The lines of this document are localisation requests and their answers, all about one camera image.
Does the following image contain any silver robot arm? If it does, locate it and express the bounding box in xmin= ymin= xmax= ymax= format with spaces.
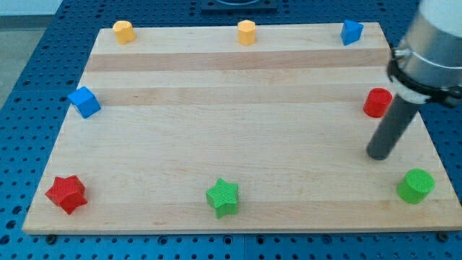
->
xmin=387 ymin=0 xmax=461 ymax=107

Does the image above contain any wooden board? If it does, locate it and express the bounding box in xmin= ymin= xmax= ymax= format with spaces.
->
xmin=23 ymin=22 xmax=461 ymax=235

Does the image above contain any green star block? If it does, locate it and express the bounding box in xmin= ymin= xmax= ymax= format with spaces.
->
xmin=206 ymin=178 xmax=239 ymax=219

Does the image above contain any yellow hexagon block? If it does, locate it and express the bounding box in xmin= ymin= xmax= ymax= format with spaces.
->
xmin=237 ymin=19 xmax=256 ymax=46

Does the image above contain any yellow heart block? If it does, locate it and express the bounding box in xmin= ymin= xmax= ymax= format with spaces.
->
xmin=113 ymin=20 xmax=136 ymax=45

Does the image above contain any blue cube block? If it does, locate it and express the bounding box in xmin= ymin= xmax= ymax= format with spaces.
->
xmin=68 ymin=86 xmax=101 ymax=118

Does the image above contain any red cylinder block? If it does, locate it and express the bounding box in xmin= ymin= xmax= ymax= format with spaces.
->
xmin=363 ymin=88 xmax=393 ymax=118

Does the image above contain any blue triangle block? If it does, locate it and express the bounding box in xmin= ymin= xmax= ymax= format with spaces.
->
xmin=340 ymin=19 xmax=364 ymax=46

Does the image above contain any red star block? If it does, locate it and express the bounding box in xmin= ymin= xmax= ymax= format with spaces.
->
xmin=45 ymin=175 xmax=87 ymax=215

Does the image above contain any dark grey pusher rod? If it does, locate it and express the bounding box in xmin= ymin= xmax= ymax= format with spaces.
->
xmin=366 ymin=95 xmax=422 ymax=160

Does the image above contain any green cylinder block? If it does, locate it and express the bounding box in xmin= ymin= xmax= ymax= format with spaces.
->
xmin=397 ymin=168 xmax=435 ymax=204

